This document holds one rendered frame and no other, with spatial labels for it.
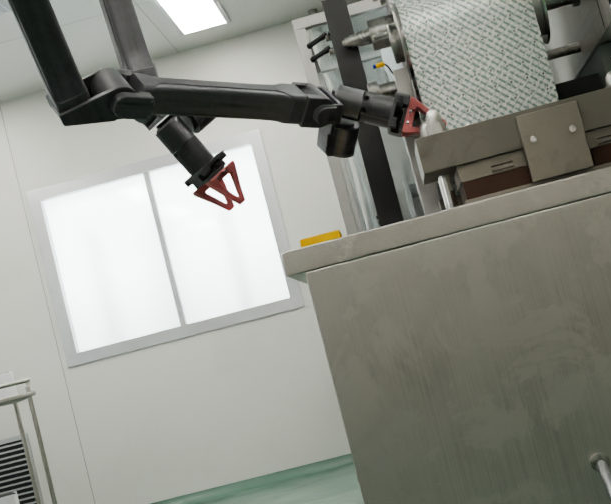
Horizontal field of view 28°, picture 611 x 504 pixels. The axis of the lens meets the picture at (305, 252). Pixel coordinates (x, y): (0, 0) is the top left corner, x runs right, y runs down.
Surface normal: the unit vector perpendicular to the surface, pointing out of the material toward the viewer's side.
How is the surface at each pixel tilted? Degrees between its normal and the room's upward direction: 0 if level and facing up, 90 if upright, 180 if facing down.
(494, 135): 90
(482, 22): 90
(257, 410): 90
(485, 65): 91
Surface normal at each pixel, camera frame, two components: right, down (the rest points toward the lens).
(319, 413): -0.09, -0.06
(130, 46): 0.34, -0.18
